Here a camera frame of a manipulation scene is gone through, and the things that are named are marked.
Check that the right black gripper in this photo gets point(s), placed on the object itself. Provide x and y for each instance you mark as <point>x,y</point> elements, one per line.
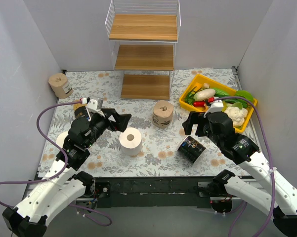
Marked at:
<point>197,124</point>

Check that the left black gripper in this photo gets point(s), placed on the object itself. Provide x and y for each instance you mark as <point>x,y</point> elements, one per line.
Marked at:
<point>110,119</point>

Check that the black roll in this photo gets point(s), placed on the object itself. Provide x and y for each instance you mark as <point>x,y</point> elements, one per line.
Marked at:
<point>80,110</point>
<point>190,149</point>

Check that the brown roll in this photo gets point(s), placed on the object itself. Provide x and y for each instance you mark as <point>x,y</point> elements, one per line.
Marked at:
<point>162,114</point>
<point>60,85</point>

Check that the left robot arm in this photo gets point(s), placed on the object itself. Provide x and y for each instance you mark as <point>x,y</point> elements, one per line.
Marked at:
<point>63,183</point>

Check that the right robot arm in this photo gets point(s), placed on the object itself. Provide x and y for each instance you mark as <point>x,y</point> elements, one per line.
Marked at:
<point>277,199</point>

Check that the red chili pepper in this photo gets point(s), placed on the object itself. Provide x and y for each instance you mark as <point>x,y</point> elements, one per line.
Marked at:
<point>200,103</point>

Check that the white unwrapped paper roll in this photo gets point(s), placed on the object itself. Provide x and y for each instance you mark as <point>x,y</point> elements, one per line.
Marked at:
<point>131,141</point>

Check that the green leafy vegetable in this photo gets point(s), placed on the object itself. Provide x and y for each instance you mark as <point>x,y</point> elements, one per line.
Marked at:
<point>189,98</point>

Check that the yellow plastic tray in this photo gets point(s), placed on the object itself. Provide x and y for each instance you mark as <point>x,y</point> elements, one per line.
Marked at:
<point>196,83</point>

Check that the white daikon radish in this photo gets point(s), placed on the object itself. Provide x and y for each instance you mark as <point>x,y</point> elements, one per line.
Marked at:
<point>204,94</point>

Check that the green cucumber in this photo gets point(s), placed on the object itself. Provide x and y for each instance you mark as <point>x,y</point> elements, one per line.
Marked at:
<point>221,93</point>

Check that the floral patterned table mat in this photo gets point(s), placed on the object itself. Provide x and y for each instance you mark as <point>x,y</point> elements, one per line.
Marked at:
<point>158,156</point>

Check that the white cauliflower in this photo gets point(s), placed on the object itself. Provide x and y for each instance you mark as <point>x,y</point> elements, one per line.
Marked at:
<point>237,115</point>

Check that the green star fruit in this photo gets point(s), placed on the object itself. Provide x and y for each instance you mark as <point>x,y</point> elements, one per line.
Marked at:
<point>245,94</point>

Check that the white paper roll, left edge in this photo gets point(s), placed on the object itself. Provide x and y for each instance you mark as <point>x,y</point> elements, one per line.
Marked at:
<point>61,139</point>

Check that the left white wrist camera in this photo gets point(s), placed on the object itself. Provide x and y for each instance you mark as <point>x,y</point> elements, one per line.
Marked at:
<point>93,106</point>

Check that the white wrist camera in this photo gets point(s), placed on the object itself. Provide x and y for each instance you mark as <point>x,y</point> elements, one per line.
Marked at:
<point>93,106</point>
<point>216,105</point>

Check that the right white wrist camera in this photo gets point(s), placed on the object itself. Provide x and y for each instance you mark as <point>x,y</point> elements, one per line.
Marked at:
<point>216,105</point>

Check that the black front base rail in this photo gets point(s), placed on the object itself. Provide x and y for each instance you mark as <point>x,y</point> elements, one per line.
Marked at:
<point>196,191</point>

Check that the wooden wire-frame three-tier shelf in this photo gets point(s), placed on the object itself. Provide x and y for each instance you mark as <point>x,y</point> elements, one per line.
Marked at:
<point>142,36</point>

